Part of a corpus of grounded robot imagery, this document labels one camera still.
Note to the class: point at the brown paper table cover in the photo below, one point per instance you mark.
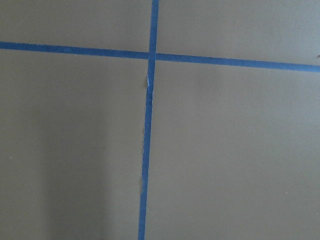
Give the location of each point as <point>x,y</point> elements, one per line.
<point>159,119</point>

